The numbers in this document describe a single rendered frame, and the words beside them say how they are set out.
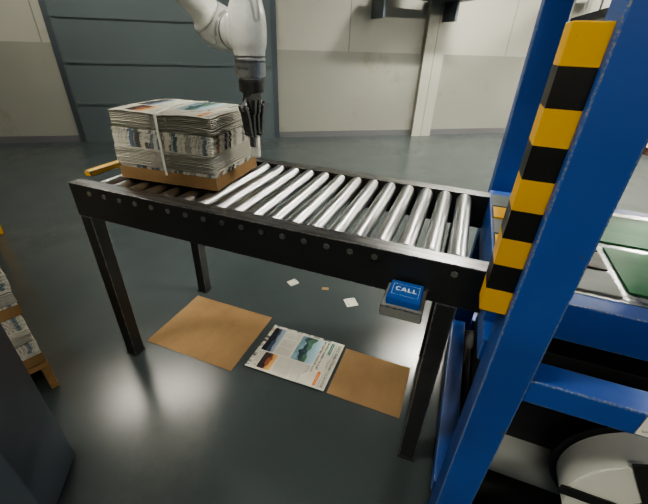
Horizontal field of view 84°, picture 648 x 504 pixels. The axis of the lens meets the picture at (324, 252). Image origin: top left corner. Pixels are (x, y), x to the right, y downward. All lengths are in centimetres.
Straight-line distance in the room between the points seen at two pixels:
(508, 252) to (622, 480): 60
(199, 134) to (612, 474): 133
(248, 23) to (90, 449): 146
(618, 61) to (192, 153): 104
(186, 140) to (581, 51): 100
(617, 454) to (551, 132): 72
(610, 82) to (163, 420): 155
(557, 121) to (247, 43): 83
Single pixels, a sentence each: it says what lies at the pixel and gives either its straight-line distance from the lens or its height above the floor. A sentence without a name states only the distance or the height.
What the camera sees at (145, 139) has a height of 95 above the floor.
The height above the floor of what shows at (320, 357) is 1.
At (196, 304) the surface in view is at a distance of 206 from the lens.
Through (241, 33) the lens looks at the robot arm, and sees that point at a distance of 116.
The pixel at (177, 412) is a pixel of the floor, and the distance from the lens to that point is 160.
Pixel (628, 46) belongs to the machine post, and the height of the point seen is 125.
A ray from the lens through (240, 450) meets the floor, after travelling 146.
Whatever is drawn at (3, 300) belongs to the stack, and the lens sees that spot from 163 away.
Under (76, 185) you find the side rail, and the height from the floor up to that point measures 80.
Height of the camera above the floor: 125
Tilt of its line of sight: 31 degrees down
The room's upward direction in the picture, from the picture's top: 2 degrees clockwise
